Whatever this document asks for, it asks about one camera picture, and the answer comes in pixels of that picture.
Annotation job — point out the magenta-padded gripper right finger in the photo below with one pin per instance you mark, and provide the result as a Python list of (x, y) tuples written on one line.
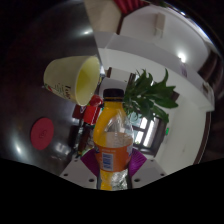
[(146, 173)]

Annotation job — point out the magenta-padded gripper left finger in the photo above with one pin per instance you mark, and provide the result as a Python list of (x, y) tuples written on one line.
[(78, 173)]

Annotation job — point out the red carpeted staircase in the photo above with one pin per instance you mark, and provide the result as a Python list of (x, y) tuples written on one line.
[(128, 6)]

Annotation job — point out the flat round red coaster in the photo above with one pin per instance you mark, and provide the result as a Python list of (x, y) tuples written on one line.
[(42, 133)]

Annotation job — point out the glowing wall lamp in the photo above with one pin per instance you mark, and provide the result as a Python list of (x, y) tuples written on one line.
[(182, 57)]

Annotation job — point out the dark wooden double door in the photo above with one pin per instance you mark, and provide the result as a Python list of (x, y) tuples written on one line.
[(146, 133)]

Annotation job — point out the small red ball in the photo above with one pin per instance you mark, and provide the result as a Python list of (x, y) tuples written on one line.
[(96, 100)]

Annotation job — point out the pale yellow mug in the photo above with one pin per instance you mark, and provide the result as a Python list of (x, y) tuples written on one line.
[(61, 78)]

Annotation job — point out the green exit sign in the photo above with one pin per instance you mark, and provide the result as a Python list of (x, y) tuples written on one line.
[(167, 131)]

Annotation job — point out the potted plant in white pot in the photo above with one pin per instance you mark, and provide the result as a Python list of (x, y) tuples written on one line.
[(150, 95)]

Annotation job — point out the white wall-mounted unit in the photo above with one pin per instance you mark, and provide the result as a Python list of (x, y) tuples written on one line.
[(160, 25)]

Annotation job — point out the orange drink bottle black cap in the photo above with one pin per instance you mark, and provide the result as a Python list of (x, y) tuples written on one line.
[(111, 146)]

